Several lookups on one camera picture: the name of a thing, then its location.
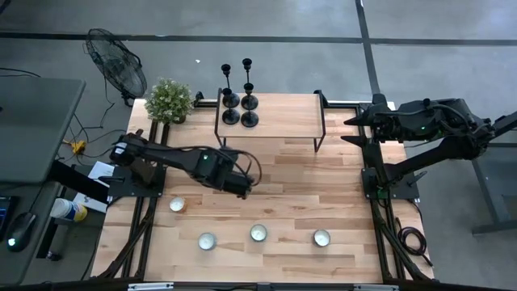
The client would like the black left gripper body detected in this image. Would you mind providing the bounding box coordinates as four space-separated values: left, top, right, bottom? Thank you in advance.
217 169 254 200

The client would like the white wipes canister yellow lid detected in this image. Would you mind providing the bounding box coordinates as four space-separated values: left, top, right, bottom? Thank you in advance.
49 197 89 223

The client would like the blue patterned candle tin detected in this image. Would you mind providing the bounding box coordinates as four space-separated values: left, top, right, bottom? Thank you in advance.
249 223 269 243
197 231 218 251

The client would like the black computer mouse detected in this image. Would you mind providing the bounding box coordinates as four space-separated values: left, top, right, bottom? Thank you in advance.
6 212 37 253

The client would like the coiled black cable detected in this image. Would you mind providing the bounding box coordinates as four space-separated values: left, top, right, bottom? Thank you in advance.
397 217 434 268

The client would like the wooden shelf riser black frame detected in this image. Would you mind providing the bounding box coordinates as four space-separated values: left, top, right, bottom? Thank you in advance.
213 87 329 154

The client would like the white paper sheet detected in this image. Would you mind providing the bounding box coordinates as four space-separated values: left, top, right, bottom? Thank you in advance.
72 192 111 214
86 160 116 189

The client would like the yellow power splitter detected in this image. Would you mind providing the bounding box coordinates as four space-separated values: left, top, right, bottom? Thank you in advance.
62 139 87 155

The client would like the grey desk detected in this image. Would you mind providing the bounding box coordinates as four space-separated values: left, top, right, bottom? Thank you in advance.
0 75 87 286

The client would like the green potted plant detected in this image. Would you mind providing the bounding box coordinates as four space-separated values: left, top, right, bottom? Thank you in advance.
144 77 195 125

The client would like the black floor fan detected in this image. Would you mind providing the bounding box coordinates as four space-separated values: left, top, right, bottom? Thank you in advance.
82 27 149 108

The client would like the black metal rig frame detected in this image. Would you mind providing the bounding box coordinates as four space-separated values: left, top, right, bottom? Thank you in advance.
90 91 435 291

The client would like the silver aluminium extrusion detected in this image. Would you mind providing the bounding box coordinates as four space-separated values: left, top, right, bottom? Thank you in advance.
353 284 400 291
127 282 175 291

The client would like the grey metal table frame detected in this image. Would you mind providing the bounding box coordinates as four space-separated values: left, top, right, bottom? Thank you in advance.
470 139 517 236

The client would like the orange patterned candle tin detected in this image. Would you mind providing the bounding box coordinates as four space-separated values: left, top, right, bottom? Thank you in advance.
168 196 187 213

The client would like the purple patterned candle tin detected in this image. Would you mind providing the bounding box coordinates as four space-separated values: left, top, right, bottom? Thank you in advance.
312 228 332 248

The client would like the black candlestick holder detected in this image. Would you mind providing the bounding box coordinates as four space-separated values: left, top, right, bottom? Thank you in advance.
221 63 241 109
240 82 260 129
241 57 259 111
221 87 241 126

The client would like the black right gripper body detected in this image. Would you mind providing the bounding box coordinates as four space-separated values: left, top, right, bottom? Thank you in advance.
365 95 401 143

